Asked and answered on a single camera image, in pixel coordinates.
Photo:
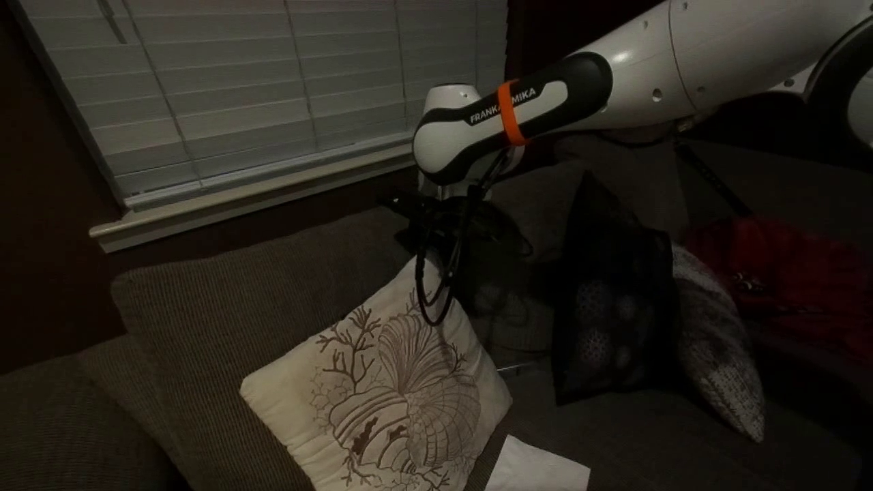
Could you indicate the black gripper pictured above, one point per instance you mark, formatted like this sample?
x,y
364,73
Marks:
x,y
446,227

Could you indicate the cream embroidered shell pillow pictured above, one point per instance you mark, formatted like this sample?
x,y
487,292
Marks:
x,y
382,399

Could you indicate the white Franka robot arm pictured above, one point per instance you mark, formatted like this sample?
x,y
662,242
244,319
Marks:
x,y
692,55

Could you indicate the black knit patterned pillow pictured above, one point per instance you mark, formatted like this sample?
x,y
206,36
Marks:
x,y
610,302

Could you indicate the grey dash-patterned pillow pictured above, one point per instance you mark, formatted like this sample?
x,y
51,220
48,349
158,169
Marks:
x,y
723,364

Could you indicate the white window sill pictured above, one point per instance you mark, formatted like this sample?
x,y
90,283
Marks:
x,y
228,194

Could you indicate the dark brown fabric sofa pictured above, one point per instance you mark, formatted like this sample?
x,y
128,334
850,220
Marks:
x,y
228,302

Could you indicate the white square paper sheet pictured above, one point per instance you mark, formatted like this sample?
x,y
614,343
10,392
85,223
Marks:
x,y
536,471

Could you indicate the white window blinds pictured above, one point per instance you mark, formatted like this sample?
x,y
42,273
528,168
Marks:
x,y
228,82

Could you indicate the red blanket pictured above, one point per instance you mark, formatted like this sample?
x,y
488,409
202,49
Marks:
x,y
799,273

